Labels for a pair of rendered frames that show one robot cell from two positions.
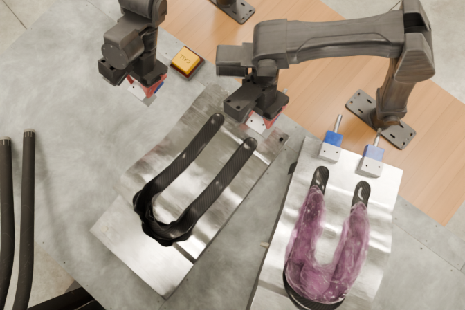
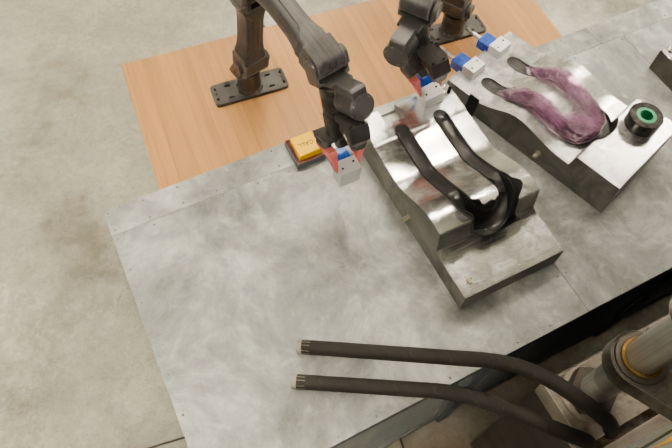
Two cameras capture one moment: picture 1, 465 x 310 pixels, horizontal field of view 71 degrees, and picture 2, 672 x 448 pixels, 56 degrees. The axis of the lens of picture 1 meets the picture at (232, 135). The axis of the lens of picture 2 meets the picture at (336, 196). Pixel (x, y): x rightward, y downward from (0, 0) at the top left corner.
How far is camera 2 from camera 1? 107 cm
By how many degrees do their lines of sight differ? 31
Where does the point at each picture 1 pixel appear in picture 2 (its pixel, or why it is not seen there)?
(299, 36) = not seen: outside the picture
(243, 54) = (408, 26)
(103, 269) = (505, 319)
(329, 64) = (376, 40)
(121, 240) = (488, 269)
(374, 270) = (588, 79)
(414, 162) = (500, 28)
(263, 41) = not seen: outside the picture
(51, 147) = (331, 330)
